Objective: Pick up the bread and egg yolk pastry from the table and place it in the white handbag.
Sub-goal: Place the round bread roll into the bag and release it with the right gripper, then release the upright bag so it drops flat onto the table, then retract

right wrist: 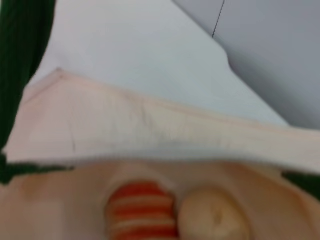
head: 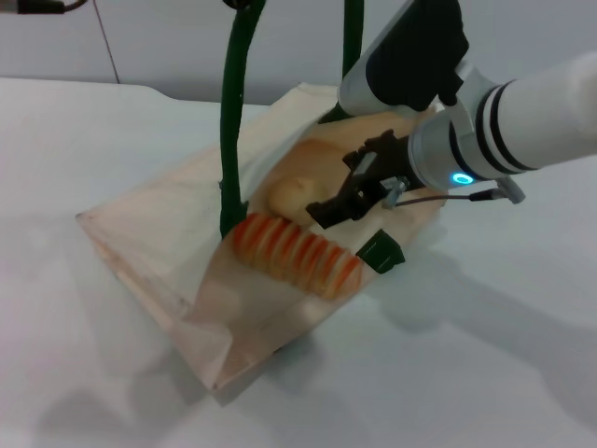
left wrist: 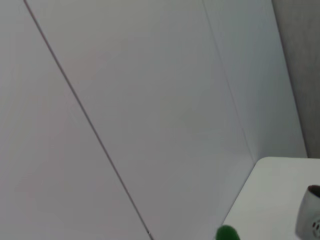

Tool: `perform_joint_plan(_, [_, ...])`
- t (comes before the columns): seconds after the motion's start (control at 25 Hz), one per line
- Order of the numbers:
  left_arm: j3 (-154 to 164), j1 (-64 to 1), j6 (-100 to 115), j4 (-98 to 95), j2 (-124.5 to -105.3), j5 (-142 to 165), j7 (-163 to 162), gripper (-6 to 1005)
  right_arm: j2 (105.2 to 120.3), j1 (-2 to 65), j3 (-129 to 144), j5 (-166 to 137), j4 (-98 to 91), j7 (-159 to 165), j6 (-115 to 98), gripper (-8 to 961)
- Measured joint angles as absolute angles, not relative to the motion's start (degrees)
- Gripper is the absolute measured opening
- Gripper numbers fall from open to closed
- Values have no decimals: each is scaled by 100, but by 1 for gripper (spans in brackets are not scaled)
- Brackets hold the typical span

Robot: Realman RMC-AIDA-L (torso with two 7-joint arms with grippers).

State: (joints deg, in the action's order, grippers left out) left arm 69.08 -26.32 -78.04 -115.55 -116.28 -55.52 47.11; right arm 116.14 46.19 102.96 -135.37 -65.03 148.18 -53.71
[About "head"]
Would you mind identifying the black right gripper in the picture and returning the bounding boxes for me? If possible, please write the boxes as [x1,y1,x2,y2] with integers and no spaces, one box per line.
[306,132,419,230]

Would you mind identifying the left arm connector cable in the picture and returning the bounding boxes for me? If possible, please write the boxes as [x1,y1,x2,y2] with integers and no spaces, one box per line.
[0,0,89,15]

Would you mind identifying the orange striped bread loaf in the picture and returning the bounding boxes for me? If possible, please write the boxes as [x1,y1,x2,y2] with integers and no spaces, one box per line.
[231,213,364,300]

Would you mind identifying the beige tote bag green handles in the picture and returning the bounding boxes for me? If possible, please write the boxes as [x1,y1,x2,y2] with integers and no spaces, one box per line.
[76,0,442,391]

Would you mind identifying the right arm connector cable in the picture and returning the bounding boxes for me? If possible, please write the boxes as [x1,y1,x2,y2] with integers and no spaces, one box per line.
[382,175,527,210]

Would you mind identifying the arm connector cable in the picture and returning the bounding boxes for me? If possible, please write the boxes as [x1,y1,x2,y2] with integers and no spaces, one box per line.
[0,0,89,15]
[382,175,527,210]

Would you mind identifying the round beige egg yolk pastry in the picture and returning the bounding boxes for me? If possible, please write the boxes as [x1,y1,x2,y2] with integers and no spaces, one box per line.
[266,176,327,228]

